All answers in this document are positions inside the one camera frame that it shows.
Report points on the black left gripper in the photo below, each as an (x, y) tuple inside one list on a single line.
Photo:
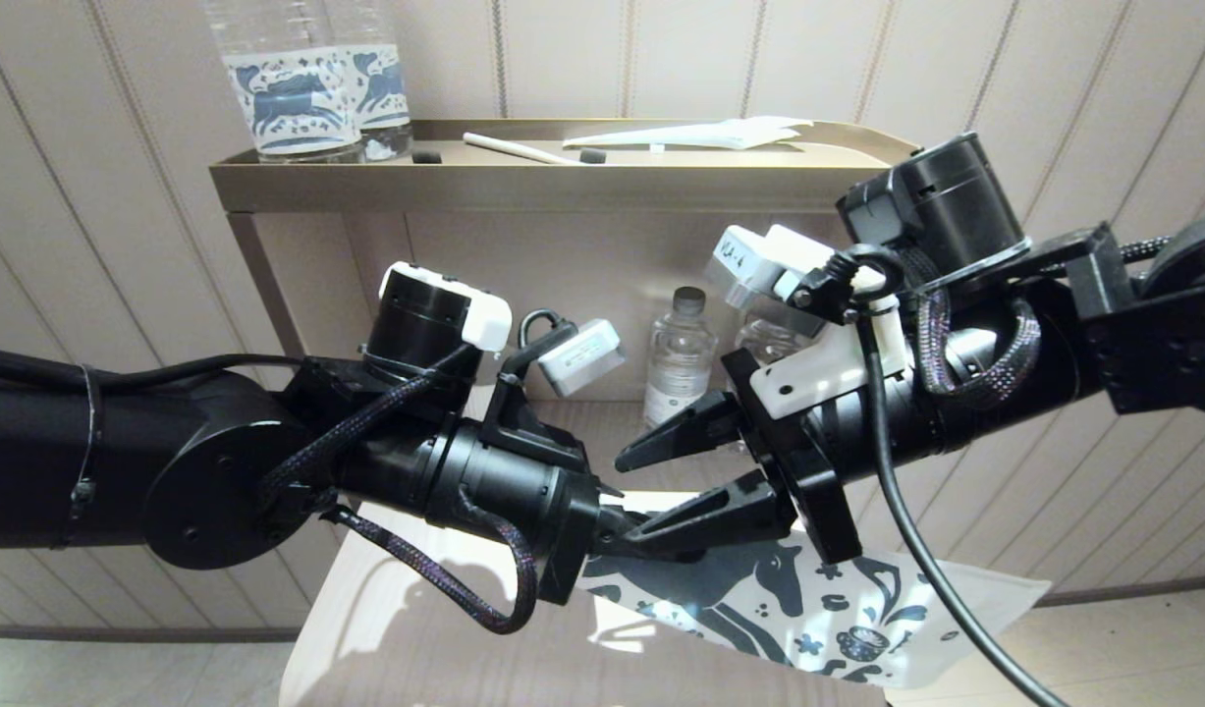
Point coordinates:
[(568, 530)]

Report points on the white packet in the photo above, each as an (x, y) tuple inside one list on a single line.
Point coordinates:
[(700, 135)]

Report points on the small black cap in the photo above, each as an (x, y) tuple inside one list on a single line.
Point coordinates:
[(427, 156), (592, 156)]

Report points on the white stick toothbrush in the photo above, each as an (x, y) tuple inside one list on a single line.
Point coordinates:
[(514, 148)]

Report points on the large blue-label water bottle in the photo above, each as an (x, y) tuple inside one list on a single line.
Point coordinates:
[(386, 88), (288, 98)]

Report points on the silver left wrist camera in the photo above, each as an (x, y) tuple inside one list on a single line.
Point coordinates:
[(582, 358)]

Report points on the small clear water bottle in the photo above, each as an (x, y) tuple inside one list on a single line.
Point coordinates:
[(771, 339), (679, 363)]

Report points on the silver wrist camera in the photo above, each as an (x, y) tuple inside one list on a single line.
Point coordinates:
[(828, 373), (582, 358)]

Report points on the white bag with horse print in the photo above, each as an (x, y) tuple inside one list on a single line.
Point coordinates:
[(857, 609)]

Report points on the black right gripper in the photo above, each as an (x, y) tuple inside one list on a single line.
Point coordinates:
[(808, 481)]

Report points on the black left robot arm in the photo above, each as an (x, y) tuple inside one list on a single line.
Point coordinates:
[(170, 462)]

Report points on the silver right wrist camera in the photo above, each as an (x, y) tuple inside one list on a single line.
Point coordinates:
[(828, 373)]

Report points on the beige open shelf unit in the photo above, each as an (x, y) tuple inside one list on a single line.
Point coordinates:
[(582, 187)]

